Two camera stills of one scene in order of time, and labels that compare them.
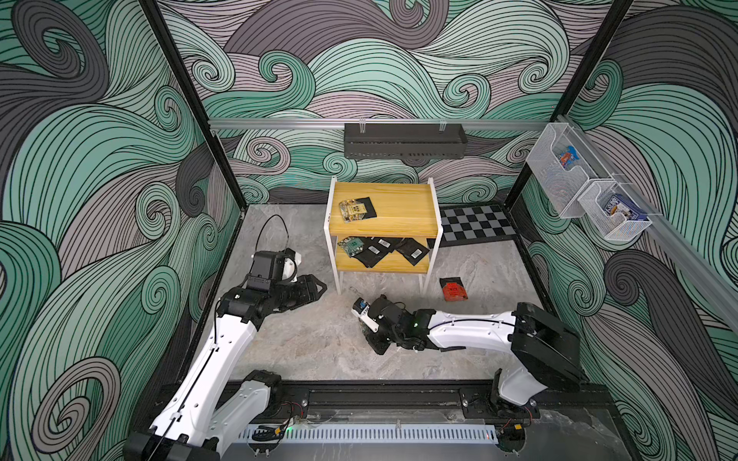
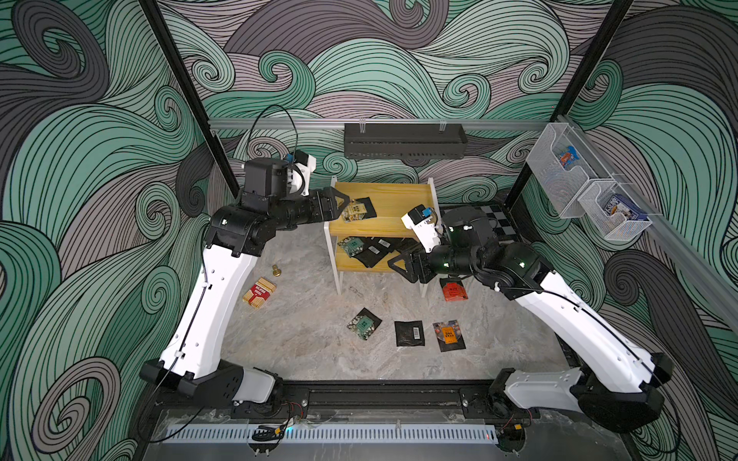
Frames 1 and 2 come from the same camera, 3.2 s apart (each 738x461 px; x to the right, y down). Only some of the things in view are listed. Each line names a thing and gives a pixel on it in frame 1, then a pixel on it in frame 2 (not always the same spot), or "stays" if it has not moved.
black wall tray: x=405 y=140 stays
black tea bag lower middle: x=387 y=245 stays
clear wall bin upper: x=564 y=163 stays
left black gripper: x=306 y=289 to x=318 y=201
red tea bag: x=453 y=289 stays
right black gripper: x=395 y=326 to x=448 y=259
